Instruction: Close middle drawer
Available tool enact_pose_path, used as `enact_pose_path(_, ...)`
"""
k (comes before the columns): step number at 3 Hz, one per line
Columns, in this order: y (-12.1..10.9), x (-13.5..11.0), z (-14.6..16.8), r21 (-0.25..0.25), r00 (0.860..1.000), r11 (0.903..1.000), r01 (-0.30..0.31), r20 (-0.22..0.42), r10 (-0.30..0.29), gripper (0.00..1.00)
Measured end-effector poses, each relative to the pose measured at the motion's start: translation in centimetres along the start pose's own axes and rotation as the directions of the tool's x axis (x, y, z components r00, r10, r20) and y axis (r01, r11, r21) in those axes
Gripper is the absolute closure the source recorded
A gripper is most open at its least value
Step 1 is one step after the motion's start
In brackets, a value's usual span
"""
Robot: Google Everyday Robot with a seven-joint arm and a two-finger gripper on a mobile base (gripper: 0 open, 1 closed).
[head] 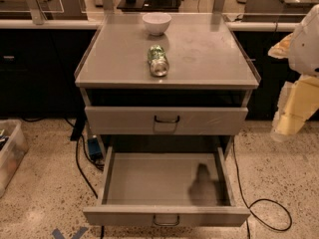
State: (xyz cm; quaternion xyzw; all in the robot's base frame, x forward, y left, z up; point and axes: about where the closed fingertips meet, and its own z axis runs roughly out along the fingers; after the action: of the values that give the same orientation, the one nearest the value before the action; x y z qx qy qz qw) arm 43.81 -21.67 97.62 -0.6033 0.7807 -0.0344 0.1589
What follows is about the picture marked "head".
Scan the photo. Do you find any grey drawer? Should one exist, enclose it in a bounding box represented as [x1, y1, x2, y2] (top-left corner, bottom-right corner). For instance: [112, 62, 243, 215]
[85, 107, 248, 135]
[84, 148, 250, 227]

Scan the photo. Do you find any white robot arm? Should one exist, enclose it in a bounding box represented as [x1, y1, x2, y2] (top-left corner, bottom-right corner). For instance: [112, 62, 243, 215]
[268, 5, 319, 141]

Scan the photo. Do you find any grey drawer cabinet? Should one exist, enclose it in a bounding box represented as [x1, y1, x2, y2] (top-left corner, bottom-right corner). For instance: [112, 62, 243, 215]
[76, 14, 260, 153]

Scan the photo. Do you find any green soda can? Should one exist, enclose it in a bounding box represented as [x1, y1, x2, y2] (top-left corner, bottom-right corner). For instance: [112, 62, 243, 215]
[148, 45, 169, 77]

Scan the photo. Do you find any white ceramic bowl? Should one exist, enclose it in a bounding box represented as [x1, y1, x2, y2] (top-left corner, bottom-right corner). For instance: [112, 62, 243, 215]
[143, 12, 171, 36]

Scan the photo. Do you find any blue power box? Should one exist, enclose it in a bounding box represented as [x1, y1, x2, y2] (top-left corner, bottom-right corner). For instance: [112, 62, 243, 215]
[87, 137, 102, 160]

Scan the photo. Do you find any blue tape floor marker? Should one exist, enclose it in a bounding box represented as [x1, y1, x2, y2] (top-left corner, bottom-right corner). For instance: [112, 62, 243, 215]
[51, 226, 90, 239]

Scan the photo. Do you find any clear plastic storage bin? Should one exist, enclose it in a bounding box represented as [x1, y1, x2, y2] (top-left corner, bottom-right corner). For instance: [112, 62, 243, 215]
[0, 119, 29, 197]

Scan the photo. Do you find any black floor cable right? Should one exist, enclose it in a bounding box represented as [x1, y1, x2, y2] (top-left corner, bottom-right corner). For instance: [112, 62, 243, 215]
[231, 139, 293, 239]

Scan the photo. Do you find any black floor cable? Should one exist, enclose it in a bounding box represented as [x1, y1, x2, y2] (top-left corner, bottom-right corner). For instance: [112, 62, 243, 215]
[63, 118, 106, 239]
[231, 139, 293, 239]

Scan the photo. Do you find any black floor cable left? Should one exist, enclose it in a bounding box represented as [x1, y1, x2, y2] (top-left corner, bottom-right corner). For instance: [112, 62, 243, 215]
[63, 118, 106, 239]

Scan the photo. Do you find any white counter rail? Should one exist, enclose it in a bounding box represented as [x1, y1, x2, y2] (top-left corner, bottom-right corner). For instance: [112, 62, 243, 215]
[0, 20, 297, 32]

